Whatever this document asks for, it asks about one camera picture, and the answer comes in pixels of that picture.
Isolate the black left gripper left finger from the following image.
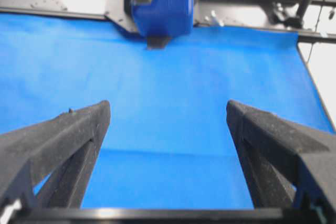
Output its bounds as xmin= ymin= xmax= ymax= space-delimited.
xmin=1 ymin=100 xmax=110 ymax=208

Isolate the black camera stand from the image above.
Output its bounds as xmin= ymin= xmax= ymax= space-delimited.
xmin=266 ymin=0 xmax=335 ymax=29

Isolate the black aluminium table frame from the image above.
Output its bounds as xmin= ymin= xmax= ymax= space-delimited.
xmin=0 ymin=0 xmax=336 ymax=133

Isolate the blue table cloth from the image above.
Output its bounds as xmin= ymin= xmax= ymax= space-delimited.
xmin=1 ymin=14 xmax=333 ymax=209

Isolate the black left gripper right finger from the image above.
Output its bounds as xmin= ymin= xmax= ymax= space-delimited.
xmin=226 ymin=100 xmax=335 ymax=210

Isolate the blue block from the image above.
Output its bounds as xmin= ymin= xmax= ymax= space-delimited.
xmin=129 ymin=0 xmax=194 ymax=37

